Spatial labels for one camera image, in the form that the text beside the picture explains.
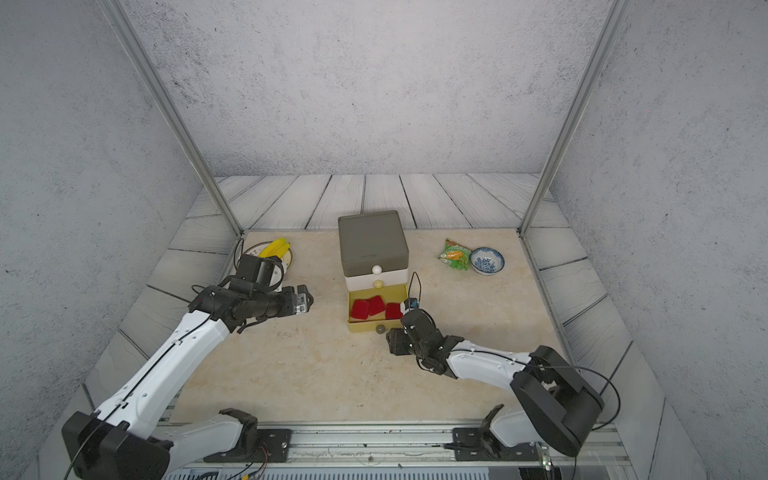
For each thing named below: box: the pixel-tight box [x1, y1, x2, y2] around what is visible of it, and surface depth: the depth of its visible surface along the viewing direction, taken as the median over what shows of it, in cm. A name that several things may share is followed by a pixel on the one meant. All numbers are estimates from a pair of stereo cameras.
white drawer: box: [345, 268, 408, 291], surface depth 94 cm
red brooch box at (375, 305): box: [368, 295, 385, 316], surface depth 98 cm
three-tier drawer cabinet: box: [338, 210, 409, 334], surface depth 93 cm
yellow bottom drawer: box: [346, 284, 408, 334], surface depth 96 cm
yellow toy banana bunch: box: [258, 238, 291, 259], surface depth 113 cm
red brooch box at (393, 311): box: [386, 302, 403, 319], surface depth 98 cm
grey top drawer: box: [338, 210, 409, 276], surface depth 91 cm
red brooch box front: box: [350, 299, 369, 320], surface depth 98 cm
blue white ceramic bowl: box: [470, 247, 505, 276], surface depth 110 cm
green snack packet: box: [438, 238, 472, 271], surface depth 109 cm
